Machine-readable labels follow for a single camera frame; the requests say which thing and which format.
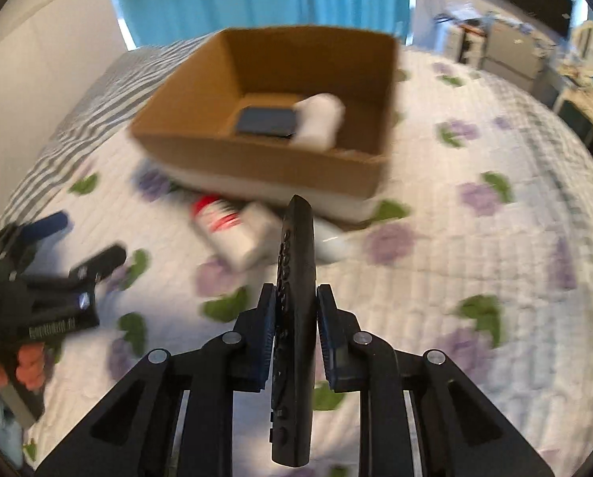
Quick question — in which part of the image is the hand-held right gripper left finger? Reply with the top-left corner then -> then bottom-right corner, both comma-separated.
36,283 -> 278,477

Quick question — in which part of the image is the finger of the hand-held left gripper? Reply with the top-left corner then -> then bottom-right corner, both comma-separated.
69,244 -> 128,289
13,211 -> 70,252

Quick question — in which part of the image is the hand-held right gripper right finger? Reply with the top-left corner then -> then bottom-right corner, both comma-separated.
316,283 -> 556,477

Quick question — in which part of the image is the black remote control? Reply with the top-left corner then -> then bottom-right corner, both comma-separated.
268,195 -> 318,467

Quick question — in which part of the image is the brown cardboard box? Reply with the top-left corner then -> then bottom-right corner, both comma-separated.
129,25 -> 401,200

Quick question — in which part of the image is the person's left hand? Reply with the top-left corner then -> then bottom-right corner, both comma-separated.
0,342 -> 46,391

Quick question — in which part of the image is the white plastic bottle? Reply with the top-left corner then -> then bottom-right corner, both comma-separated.
314,219 -> 362,262

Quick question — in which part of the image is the white bottle with red label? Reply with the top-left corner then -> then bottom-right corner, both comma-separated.
216,203 -> 283,271

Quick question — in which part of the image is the red and white bottle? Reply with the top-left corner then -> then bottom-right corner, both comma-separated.
190,197 -> 242,240

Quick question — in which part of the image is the grey striped blanket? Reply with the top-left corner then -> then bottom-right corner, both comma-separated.
0,35 -> 218,239

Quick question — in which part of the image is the floral quilted bedspread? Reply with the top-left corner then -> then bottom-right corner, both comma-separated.
0,47 -> 593,477

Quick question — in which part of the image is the dark blue flat case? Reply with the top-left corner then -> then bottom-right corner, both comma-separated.
236,106 -> 300,139

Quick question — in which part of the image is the white cylindrical container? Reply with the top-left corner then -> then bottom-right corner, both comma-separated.
291,92 -> 347,151

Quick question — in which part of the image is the grey cabinet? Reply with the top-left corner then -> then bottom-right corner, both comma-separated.
480,17 -> 550,80

